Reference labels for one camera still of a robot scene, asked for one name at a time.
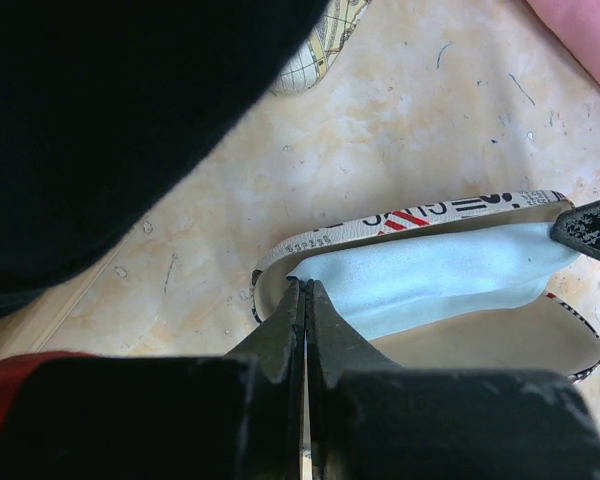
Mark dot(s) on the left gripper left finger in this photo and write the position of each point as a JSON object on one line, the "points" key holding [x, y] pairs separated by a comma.
{"points": [[66, 415]]}

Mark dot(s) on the grey patterned glasses case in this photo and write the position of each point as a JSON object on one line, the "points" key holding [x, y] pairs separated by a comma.
{"points": [[318, 52]]}

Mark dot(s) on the dark navy maroon garment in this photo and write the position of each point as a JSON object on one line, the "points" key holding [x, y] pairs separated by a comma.
{"points": [[106, 105]]}

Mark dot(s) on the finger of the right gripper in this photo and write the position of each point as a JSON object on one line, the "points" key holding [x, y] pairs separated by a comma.
{"points": [[579, 229]]}

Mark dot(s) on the folded pink t-shirt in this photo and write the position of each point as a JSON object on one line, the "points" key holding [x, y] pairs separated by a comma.
{"points": [[576, 24]]}

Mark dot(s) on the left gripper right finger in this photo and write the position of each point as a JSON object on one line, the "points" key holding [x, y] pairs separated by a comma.
{"points": [[373, 419]]}

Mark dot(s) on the square blue cleaning cloth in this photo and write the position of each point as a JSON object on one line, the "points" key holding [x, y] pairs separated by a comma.
{"points": [[399, 285]]}

